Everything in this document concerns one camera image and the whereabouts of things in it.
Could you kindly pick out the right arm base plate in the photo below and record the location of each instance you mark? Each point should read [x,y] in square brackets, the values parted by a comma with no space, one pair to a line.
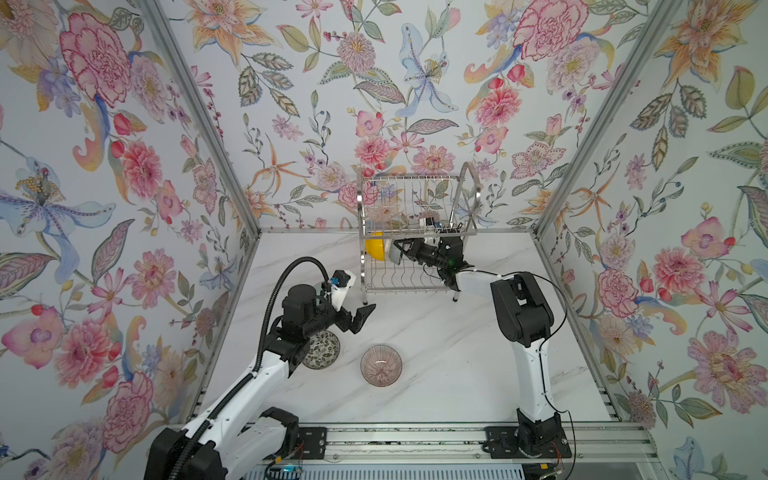
[534,443]

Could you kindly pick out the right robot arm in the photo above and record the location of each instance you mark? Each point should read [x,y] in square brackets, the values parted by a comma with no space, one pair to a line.
[524,318]

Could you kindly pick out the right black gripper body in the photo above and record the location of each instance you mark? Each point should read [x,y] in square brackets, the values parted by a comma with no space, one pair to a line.
[432,256]

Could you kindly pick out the dark blue patterned bowl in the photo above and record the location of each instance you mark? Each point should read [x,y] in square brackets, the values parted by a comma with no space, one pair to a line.
[391,249]

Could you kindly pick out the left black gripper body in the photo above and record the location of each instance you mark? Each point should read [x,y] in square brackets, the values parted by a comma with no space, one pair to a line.
[324,317]

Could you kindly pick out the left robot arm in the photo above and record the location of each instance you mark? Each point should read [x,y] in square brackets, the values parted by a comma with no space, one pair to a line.
[237,432]

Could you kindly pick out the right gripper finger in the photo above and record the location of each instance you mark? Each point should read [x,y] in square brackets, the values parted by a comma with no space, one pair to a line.
[405,259]
[407,244]

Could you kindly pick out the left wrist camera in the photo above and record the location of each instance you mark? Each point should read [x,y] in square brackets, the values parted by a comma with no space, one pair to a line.
[337,281]

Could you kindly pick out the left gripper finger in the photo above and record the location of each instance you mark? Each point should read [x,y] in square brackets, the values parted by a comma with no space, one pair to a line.
[350,284]
[361,316]

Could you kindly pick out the pink glass bowl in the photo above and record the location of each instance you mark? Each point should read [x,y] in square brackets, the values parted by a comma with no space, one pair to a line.
[381,366]

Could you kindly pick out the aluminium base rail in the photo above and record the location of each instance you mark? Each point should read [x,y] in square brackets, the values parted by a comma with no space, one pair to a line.
[431,443]

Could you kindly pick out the steel two-tier dish rack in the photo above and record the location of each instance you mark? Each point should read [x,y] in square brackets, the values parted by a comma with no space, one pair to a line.
[393,204]

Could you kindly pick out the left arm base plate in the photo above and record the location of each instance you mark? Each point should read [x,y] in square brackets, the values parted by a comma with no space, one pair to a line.
[306,443]

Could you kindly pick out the black white speckled bowl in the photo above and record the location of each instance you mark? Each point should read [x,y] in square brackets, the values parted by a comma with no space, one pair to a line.
[324,350]

